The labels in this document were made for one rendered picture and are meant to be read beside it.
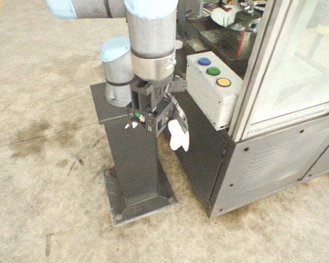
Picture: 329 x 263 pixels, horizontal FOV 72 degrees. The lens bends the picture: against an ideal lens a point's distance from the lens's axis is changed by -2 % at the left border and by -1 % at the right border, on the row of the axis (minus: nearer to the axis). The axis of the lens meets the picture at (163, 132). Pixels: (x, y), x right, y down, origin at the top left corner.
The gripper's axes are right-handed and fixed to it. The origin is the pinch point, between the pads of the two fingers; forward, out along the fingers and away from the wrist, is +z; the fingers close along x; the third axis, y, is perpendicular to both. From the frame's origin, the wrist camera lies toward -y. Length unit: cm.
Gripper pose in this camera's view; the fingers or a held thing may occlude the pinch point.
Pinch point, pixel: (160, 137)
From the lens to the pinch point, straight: 57.3
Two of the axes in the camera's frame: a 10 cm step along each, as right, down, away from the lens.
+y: -5.1, 6.3, -5.9
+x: 8.6, 3.7, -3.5
